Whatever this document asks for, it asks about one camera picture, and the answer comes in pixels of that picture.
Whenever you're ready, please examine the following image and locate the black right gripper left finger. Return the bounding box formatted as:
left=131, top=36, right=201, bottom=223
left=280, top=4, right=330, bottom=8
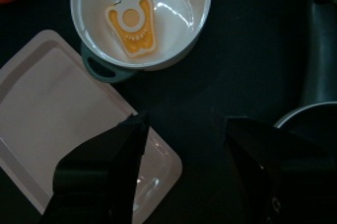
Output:
left=39, top=112, right=152, bottom=224

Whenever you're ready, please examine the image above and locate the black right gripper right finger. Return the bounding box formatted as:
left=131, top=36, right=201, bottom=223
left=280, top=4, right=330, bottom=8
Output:
left=224, top=116, right=337, bottom=224

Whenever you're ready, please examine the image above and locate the pink rectangular plate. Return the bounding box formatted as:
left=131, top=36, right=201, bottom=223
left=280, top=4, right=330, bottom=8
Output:
left=0, top=30, right=183, bottom=224

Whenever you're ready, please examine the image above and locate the dark frying pan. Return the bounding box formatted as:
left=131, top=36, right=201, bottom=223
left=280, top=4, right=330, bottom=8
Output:
left=274, top=0, right=337, bottom=157

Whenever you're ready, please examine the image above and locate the yellow bell pepper slice toy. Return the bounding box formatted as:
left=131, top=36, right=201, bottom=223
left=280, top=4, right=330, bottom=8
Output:
left=104, top=0, right=159, bottom=59

